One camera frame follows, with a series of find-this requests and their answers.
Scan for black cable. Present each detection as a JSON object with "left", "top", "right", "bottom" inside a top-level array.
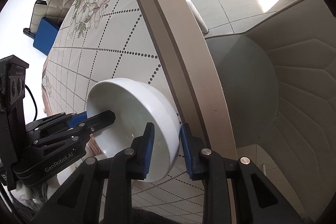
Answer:
[{"left": 24, "top": 84, "right": 39, "bottom": 123}]

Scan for grey quilted chair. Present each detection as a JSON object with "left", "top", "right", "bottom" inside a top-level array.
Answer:
[{"left": 206, "top": 0, "right": 335, "bottom": 223}]

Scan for patterned tablecloth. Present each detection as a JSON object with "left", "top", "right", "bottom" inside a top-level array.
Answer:
[{"left": 40, "top": 0, "right": 238, "bottom": 214}]

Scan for blue box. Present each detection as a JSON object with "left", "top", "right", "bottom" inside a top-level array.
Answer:
[{"left": 33, "top": 17, "right": 60, "bottom": 56}]

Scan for white bowl red roses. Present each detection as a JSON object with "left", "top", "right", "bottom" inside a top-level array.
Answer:
[{"left": 87, "top": 78, "right": 180, "bottom": 182}]

